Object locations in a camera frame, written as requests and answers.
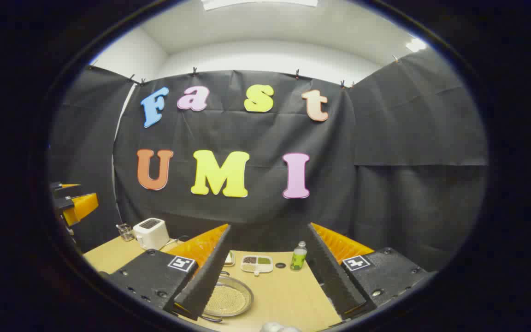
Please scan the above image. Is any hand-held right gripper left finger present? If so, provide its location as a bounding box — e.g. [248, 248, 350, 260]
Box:
[104, 224, 232, 321]

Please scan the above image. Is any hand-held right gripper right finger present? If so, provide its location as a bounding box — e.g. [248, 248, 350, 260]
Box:
[305, 223, 432, 319]

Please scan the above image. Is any steel pot with black handle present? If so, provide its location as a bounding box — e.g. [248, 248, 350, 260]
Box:
[200, 271, 255, 323]

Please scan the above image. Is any white toaster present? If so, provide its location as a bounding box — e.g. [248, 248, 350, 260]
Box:
[133, 218, 171, 251]

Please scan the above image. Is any pile of soybeans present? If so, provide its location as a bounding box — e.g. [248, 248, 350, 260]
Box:
[206, 285, 247, 315]

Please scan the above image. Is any long ceiling light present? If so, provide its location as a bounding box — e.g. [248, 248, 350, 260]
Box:
[201, 0, 319, 11]

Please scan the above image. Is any white divided grain tray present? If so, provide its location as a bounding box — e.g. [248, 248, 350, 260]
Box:
[241, 255, 274, 276]

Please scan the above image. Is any green label drink bottle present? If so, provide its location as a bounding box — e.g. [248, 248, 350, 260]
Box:
[290, 241, 308, 271]

